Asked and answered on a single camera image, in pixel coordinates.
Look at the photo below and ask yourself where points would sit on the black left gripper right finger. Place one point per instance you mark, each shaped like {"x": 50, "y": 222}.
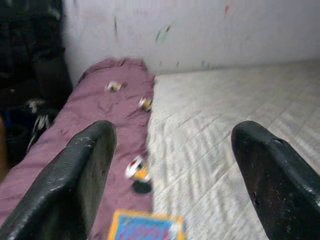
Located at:
{"x": 280, "y": 190}

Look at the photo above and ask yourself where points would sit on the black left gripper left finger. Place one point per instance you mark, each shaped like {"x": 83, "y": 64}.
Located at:
{"x": 62, "y": 190}

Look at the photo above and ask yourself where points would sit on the orange bordered blue board book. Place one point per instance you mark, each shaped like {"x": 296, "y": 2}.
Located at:
{"x": 147, "y": 227}

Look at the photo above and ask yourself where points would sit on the black white striped bag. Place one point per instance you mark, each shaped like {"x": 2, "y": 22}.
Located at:
{"x": 40, "y": 120}

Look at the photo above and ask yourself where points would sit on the black round disc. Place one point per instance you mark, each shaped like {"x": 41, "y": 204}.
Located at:
{"x": 142, "y": 188}

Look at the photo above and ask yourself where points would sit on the white quilted mattress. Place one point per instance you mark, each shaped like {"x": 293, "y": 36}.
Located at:
{"x": 225, "y": 125}

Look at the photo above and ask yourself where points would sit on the purple bed sheet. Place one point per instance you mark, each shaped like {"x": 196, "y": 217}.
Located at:
{"x": 95, "y": 110}

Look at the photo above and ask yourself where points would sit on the black cluttered storage pile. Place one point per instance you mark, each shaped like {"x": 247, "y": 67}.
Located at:
{"x": 30, "y": 50}

